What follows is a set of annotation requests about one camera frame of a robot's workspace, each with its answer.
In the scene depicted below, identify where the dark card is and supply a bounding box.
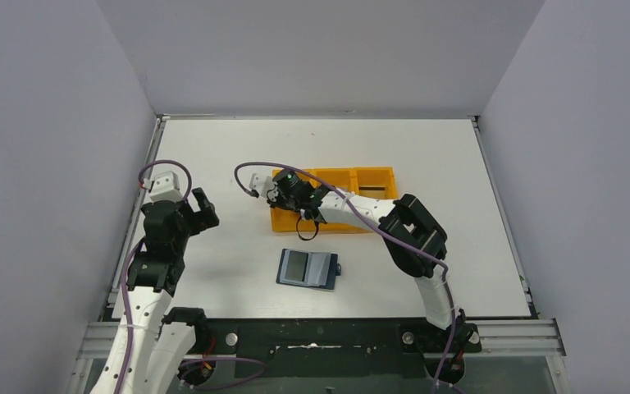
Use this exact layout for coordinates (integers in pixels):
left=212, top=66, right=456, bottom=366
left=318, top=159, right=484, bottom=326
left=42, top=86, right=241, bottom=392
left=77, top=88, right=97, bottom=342
left=284, top=250, right=308, bottom=282

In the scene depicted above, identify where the blue card holder wallet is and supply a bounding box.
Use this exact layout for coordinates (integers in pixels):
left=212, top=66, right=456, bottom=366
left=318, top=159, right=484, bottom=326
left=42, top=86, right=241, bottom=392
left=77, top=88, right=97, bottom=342
left=276, top=249, right=342, bottom=291

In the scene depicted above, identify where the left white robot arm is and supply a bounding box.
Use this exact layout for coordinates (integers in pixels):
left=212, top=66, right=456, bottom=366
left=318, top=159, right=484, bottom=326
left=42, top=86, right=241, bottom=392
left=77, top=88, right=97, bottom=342
left=91, top=188, right=219, bottom=393

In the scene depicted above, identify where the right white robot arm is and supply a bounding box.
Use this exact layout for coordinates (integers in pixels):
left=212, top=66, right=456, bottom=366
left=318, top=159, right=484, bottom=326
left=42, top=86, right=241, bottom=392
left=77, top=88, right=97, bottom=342
left=250, top=168, right=475, bottom=353

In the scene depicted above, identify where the orange three-compartment tray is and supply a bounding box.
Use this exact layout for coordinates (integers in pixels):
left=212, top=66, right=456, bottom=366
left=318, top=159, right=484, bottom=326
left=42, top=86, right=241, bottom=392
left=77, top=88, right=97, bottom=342
left=269, top=167, right=399, bottom=234

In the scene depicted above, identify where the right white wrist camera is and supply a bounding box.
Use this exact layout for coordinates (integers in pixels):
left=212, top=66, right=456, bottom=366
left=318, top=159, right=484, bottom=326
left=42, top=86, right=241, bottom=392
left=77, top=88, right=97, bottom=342
left=249, top=173, right=275, bottom=199

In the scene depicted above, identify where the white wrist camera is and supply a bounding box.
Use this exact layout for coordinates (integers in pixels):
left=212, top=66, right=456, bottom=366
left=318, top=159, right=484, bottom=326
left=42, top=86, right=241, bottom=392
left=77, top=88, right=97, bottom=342
left=249, top=173, right=275, bottom=199
left=148, top=171, right=183, bottom=203

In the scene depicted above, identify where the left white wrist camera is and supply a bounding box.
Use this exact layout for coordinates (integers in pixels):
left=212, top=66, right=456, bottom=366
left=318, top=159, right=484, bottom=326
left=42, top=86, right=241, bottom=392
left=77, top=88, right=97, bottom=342
left=148, top=171, right=183, bottom=203

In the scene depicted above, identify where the aluminium frame rail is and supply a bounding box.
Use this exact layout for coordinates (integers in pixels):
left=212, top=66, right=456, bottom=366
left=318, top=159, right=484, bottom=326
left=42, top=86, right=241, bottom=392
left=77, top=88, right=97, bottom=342
left=67, top=319, right=566, bottom=394

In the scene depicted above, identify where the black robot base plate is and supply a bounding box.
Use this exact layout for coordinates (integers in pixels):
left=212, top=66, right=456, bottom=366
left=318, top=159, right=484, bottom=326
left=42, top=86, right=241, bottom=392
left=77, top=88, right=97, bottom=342
left=174, top=318, right=482, bottom=391

